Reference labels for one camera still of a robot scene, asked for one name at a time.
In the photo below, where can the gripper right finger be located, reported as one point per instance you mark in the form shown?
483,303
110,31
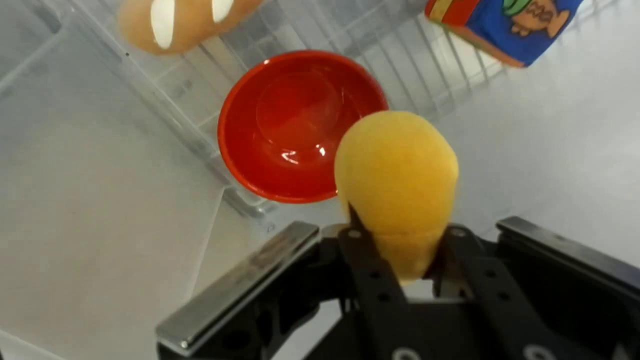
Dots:
560,285

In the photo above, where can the yellow soft ball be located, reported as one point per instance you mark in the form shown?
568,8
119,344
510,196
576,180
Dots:
397,175

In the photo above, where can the colourful soft cube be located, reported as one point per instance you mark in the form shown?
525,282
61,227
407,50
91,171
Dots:
505,30

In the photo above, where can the clear plastic bin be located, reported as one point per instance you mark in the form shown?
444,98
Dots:
165,95

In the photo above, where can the toy bread loaf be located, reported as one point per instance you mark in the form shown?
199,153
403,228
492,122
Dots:
185,25

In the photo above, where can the red bowl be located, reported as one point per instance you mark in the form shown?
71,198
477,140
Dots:
285,130

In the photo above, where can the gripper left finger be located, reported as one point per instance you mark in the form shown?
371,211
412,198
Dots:
372,280

